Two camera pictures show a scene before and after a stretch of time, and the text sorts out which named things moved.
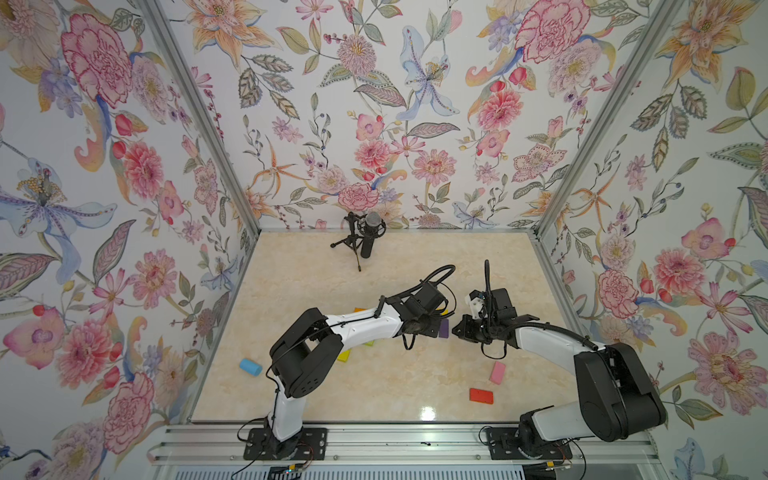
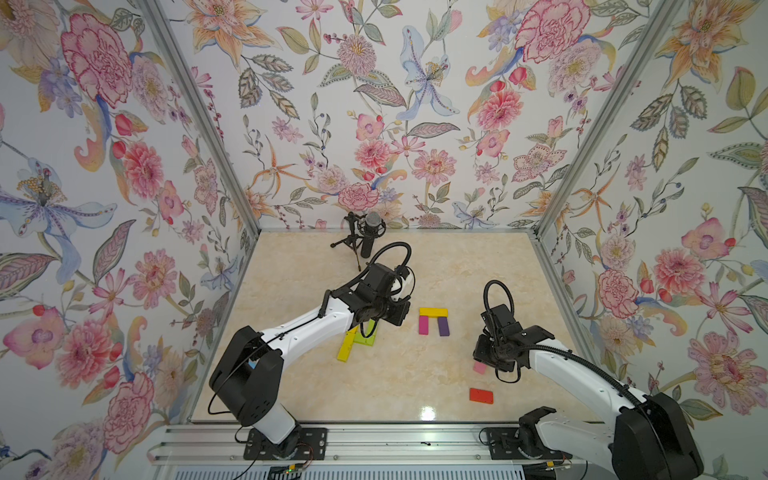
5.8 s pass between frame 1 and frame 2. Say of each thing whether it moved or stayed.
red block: stayed
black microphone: stayed
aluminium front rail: stayed
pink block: moved
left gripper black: moved
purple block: stayed
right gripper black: moved
